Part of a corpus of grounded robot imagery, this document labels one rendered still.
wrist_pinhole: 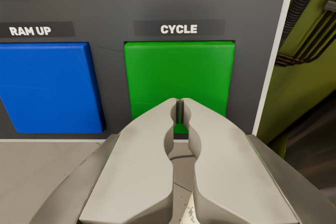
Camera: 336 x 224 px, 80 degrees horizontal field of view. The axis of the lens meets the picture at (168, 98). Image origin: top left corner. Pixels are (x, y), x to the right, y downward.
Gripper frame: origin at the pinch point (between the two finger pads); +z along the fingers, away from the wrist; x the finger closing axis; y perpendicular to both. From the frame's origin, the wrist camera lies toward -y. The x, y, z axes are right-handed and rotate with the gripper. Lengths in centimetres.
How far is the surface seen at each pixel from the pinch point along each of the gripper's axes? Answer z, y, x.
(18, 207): 49, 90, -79
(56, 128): 2.3, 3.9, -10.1
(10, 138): 3.0, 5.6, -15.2
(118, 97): 3.0, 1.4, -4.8
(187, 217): 14.2, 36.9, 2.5
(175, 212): 48, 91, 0
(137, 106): 2.3, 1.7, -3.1
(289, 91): 34.9, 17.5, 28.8
